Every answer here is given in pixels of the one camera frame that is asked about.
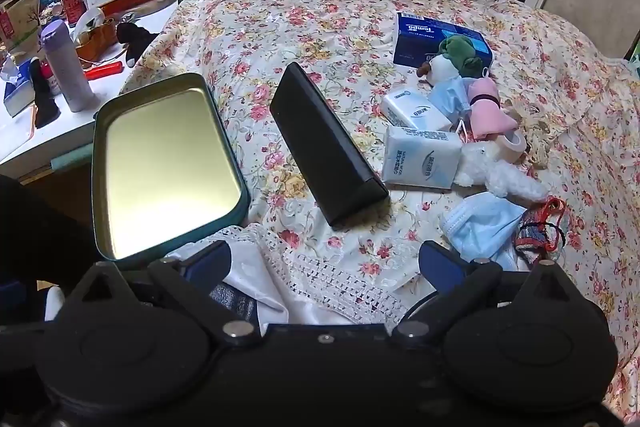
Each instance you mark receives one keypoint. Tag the white lace cloth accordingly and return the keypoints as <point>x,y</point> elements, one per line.
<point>310,272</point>

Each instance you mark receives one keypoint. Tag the red can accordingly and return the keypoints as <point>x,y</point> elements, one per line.
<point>72,4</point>

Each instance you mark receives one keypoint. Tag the floral blanket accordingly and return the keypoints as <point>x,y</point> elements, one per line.
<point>325,32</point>

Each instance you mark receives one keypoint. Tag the blue face mask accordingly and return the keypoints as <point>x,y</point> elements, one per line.
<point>480,222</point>
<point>450,94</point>

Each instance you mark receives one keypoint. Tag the black glove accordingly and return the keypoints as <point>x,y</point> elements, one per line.
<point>135,37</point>

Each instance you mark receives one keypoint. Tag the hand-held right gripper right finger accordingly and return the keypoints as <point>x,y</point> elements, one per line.
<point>441,266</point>

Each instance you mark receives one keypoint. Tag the blue tissue box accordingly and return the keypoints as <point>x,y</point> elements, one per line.
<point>17,97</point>

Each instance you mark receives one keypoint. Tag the white tape roll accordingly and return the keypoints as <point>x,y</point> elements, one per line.
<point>517,144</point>

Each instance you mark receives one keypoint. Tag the cream crochet cloth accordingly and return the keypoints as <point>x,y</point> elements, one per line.
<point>537,127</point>

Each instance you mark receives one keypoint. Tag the plush toy with green hat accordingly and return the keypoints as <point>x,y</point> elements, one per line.
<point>457,52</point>

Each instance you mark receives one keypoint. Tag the purple lid white bottle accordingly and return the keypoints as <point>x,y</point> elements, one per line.
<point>65,67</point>

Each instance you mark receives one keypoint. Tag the green metal tin tray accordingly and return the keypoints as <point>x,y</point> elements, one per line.
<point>165,167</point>

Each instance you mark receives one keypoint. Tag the blue tissue pack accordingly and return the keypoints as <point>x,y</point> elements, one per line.
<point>415,42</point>

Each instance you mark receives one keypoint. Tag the pink cloth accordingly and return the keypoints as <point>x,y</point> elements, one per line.
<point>485,112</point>

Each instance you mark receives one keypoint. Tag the black cloth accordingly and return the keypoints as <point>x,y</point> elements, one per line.
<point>45,102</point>

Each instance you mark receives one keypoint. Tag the black glasses case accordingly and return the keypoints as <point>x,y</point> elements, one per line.
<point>325,147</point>

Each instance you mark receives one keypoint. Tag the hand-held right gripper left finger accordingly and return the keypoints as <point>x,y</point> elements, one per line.
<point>205,263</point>

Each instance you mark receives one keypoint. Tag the large white tissue pack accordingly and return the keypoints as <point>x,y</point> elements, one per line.
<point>420,157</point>

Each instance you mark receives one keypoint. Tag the white fluffy plush toy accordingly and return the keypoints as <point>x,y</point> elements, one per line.
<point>500,177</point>

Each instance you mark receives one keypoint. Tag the small white tissue pack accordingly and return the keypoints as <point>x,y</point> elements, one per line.
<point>410,109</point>

